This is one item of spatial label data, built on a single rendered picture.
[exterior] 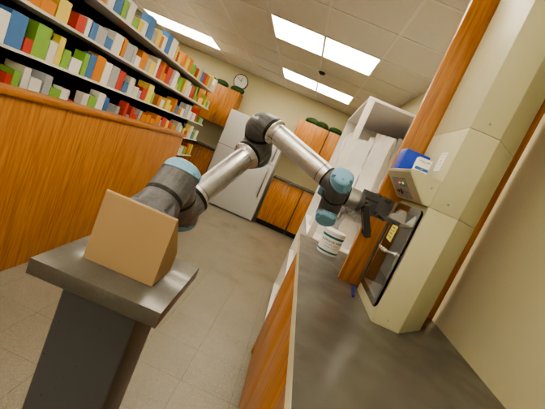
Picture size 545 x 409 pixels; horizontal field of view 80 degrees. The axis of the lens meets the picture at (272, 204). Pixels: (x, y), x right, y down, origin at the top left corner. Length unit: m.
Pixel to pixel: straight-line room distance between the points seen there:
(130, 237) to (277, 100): 6.18
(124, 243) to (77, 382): 0.38
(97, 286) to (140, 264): 0.11
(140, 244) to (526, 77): 1.30
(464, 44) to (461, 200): 0.76
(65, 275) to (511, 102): 1.40
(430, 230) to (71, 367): 1.17
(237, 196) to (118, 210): 5.40
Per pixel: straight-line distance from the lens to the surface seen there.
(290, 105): 6.86
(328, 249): 1.98
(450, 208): 1.31
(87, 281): 0.86
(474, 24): 1.82
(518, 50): 1.43
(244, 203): 6.21
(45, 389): 1.14
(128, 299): 0.83
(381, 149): 2.54
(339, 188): 1.04
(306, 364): 0.88
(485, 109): 1.35
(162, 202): 0.90
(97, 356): 1.01
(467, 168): 1.32
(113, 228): 0.90
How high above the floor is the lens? 1.37
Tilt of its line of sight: 8 degrees down
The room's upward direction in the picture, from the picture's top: 24 degrees clockwise
